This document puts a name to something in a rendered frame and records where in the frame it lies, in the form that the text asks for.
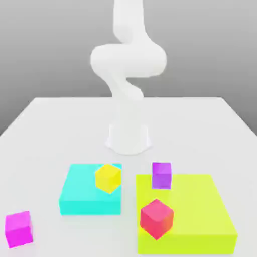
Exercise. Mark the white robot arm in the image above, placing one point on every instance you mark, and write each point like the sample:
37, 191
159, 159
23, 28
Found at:
128, 60

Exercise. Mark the small yellow cube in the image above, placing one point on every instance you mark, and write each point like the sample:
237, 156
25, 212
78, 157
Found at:
108, 178

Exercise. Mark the small purple cube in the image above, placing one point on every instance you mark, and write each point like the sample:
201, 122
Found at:
161, 176

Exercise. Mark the small red cube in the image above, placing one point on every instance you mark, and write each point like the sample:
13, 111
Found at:
155, 218

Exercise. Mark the small magenta cube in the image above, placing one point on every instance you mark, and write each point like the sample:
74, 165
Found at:
18, 228

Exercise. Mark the large cyan box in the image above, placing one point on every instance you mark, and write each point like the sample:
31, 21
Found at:
80, 192

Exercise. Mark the large lime yellow box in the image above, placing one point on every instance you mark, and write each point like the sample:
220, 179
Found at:
200, 212

